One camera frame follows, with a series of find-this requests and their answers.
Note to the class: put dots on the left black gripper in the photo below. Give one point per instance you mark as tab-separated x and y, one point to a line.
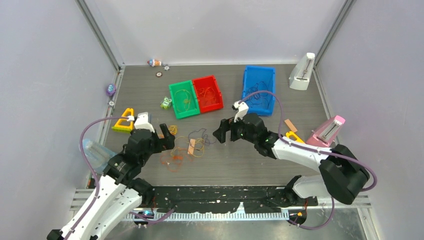
165	142

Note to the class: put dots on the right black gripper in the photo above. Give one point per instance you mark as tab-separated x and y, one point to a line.
225	125

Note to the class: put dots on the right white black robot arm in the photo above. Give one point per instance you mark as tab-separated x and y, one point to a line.
339	174

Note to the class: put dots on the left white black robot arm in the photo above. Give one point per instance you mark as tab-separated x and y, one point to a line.
119	189

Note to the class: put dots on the small wooden block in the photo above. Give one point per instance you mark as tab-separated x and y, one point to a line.
191	147

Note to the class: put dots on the red plastic bin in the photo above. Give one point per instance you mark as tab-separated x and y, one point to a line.
208	93

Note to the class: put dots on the green plastic bin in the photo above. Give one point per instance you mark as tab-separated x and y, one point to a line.
184	99

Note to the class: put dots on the blue plastic bin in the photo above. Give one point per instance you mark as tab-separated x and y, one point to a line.
258	82

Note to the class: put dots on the yellow orange toy piece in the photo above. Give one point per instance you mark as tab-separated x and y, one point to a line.
294	137

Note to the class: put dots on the clear plastic bottle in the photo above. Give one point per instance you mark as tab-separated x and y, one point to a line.
97	155

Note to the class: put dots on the purple round toy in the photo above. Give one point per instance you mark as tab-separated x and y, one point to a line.
111	90

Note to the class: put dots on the small figurine toy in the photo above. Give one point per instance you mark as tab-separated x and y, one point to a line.
154	63

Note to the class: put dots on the white metronome box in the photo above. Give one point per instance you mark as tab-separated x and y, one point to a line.
299	78

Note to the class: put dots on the pink metronome box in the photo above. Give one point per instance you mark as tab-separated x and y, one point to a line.
325	134

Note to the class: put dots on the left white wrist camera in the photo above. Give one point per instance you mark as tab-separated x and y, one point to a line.
141	121

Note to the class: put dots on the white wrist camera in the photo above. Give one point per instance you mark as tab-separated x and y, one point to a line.
141	121
241	109

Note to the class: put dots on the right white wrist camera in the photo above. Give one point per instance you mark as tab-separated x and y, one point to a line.
241	109

